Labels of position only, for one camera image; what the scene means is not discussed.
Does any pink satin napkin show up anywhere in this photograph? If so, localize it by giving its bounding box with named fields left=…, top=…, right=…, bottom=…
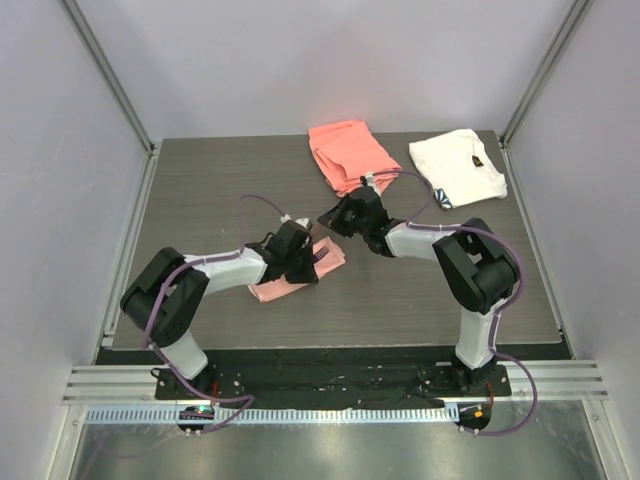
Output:
left=248, top=237, right=346, bottom=303

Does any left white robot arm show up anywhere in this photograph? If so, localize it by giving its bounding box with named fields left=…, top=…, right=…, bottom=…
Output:
left=120, top=217, right=318, bottom=399

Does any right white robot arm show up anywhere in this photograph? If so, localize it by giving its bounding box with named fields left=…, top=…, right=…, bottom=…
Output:
left=318, top=174, right=521, bottom=395

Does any folded coral cloth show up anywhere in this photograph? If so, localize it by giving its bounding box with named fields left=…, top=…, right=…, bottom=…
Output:
left=308, top=120, right=402, bottom=197

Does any folded white shirt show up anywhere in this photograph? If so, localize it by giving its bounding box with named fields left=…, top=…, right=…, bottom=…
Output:
left=409, top=129, right=508, bottom=210

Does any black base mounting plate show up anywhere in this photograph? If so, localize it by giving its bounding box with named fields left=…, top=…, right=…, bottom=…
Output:
left=97, top=346, right=512, bottom=411

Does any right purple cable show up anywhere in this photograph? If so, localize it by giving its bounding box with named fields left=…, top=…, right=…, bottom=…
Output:
left=364, top=170, right=539, bottom=436

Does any purple cable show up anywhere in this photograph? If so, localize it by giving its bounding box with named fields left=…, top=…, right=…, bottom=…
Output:
left=142, top=193, right=289, bottom=436
left=364, top=170, right=539, bottom=436

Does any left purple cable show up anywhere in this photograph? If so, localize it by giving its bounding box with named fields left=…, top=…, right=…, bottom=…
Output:
left=142, top=193, right=289, bottom=436

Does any white slotted cable duct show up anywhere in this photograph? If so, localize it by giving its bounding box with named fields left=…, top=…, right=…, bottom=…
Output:
left=84, top=404, right=459, bottom=426

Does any right aluminium frame post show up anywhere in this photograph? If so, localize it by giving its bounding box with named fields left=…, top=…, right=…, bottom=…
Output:
left=499, top=0, right=593, bottom=148

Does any aluminium frame post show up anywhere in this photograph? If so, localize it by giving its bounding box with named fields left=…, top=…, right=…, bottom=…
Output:
left=499, top=0, right=593, bottom=148
left=58, top=0, right=154, bottom=156

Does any left aluminium frame post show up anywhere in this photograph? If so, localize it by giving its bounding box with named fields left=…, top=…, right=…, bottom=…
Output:
left=58, top=0, right=154, bottom=156

